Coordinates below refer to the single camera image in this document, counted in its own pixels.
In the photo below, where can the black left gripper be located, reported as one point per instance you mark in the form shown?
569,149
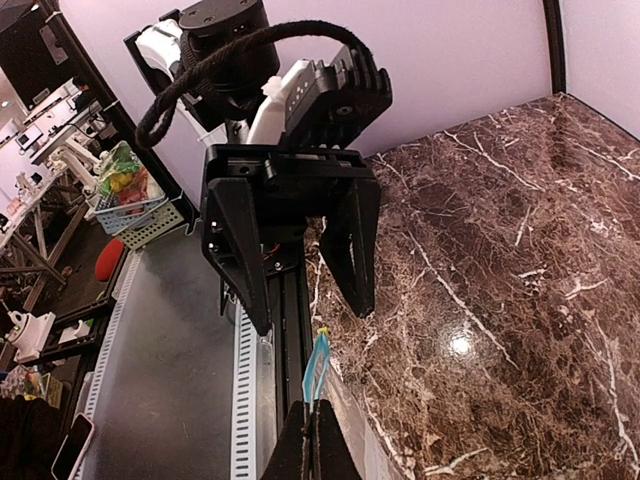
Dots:
267,189

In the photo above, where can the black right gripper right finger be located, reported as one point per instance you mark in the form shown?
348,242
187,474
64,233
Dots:
330,456

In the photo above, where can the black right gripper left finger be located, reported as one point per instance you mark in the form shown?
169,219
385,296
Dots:
292,455

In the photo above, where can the clear zip top bag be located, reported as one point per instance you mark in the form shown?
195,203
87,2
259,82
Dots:
321,380

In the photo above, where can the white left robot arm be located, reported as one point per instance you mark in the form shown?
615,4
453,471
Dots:
225,52

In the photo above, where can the blue basket of toys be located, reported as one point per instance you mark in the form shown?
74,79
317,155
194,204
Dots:
132,207

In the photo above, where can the red round stool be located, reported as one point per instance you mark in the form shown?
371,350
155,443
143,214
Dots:
108,260

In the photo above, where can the smartphone with pink case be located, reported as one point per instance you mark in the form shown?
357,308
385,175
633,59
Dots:
73,448

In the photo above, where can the grey slotted cable duct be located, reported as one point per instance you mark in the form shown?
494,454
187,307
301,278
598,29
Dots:
173,393

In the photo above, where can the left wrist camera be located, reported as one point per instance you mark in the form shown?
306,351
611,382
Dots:
317,105

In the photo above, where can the black left frame post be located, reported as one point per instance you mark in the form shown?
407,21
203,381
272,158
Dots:
555,38

